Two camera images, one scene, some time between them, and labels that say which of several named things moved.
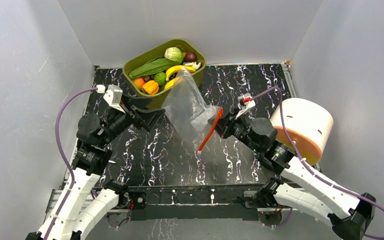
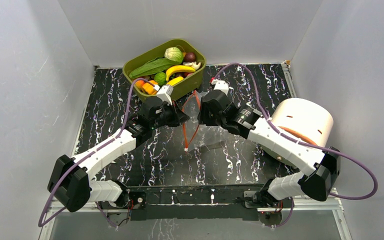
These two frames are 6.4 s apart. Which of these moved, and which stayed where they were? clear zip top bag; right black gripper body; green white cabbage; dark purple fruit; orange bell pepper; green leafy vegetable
Moved: right black gripper body; clear zip top bag
Stayed: green leafy vegetable; orange bell pepper; green white cabbage; dark purple fruit
